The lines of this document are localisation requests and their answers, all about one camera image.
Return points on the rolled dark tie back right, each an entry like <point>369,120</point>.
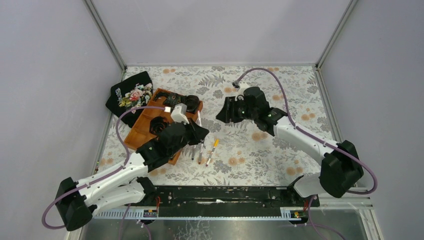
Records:
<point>192,103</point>

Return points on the rolled dark tie back left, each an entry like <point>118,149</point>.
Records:
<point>169,99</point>

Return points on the rolled tie black orange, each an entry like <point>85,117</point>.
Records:
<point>158,124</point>

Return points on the floral table mat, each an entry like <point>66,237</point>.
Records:
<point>239,154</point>

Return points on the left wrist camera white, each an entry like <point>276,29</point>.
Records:
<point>178,113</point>

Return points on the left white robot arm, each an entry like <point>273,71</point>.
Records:
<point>125,182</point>

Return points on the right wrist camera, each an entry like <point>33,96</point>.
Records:
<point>240,87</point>

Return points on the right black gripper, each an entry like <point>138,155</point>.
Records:
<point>234,110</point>

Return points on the white marker red tip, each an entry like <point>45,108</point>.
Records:
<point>199,118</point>

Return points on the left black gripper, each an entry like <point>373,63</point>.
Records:
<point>192,131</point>

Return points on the white marker blue end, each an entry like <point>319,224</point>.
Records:
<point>193,152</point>

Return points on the orange wooden divided tray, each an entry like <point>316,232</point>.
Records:
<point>142,131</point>

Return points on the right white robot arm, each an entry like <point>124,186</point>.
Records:
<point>338,171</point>

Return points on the black floral embroidered cloth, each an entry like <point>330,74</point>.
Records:
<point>135,91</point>

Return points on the rolled dark tie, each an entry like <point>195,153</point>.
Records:
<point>192,103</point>
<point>169,99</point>

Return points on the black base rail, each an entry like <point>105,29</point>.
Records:
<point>225,201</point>

